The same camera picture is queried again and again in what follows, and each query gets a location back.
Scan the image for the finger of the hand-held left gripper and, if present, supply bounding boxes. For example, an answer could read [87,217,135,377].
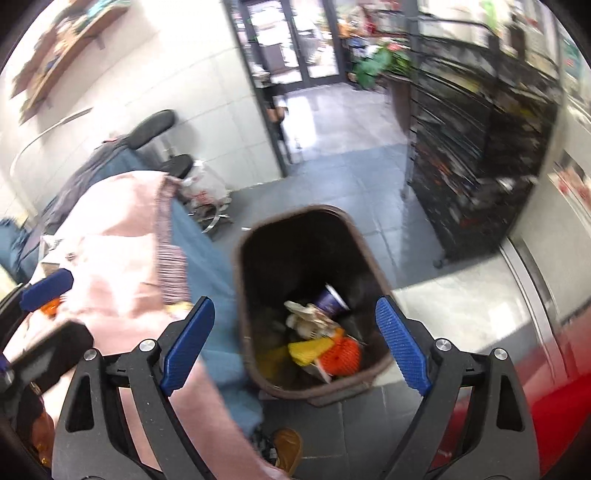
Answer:
[0,268,75,320]
[0,319,95,393]

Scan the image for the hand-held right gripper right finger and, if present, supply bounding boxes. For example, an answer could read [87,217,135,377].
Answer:
[375,295,541,480]

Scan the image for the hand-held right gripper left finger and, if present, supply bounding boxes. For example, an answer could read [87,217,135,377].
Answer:
[52,296,218,480]

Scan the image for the orange foam fruit net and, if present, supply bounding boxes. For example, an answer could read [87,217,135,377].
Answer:
[318,337,363,376]

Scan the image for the purple yogurt cup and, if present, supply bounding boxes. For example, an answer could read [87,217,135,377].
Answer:
[314,284,350,319]

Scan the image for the yellow wrapper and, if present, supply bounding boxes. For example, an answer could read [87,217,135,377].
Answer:
[287,336,334,367]

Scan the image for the foil wrapper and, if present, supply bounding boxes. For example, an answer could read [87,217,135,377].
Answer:
[284,300,342,340]

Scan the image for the dark brown waste bin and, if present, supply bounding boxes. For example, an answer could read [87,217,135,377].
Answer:
[233,205,393,407]

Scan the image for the blue pillow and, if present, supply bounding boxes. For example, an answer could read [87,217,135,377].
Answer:
[0,217,33,278]

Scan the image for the blue bed skirt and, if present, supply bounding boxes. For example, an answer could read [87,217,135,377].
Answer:
[171,198,264,437]

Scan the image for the pink polka-dot cloth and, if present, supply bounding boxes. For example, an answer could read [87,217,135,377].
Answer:
[4,170,287,480]

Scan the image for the massage bed grey blanket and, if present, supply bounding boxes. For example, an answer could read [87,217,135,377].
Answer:
[41,138,134,222]

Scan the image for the red cabinet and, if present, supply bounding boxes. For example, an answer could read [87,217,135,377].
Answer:
[434,364,591,480]

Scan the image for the brown shoe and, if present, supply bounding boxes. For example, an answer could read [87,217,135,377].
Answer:
[270,427,304,478]

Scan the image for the white floor lamp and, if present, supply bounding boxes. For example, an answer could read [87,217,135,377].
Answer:
[9,107,93,185]

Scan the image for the white plastic bag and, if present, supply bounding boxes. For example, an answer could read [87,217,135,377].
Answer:
[182,159,232,208]

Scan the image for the black swivel chair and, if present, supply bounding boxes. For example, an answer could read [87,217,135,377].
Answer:
[124,110,234,236]

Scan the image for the wooden stool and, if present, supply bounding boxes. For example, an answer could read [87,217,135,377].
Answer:
[263,85,291,153]

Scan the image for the green potted plant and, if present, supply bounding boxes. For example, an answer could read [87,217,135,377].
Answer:
[353,44,411,88]

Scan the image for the black wire rack cart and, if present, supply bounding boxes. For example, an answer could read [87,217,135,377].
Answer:
[406,32,561,268]

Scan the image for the white wall poster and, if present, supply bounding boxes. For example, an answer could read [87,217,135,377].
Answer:
[547,148,591,217]

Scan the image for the wooden wall shelf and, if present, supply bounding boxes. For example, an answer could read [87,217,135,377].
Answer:
[9,0,93,97]
[18,4,130,124]

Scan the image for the black door frame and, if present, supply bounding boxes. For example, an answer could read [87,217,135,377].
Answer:
[222,0,352,178]

